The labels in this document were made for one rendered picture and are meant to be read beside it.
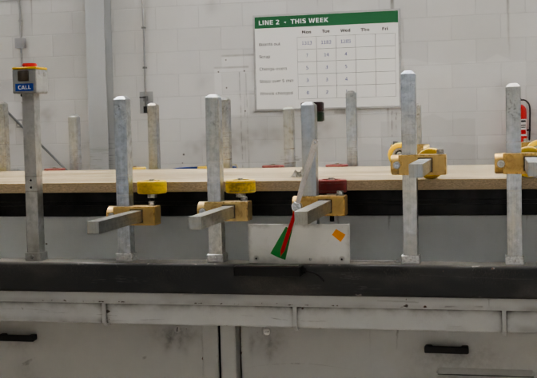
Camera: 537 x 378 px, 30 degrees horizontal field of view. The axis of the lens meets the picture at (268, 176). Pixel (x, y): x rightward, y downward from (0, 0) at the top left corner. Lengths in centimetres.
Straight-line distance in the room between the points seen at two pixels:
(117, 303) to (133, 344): 29
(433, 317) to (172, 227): 79
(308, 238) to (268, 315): 24
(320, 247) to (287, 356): 45
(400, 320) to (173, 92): 776
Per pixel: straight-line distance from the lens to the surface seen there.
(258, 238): 255
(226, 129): 370
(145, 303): 270
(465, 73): 964
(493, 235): 271
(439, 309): 255
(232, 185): 265
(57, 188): 291
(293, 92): 981
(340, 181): 258
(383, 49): 969
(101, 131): 1021
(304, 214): 220
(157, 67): 1022
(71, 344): 306
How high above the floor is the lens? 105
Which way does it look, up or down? 3 degrees down
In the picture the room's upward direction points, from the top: 1 degrees counter-clockwise
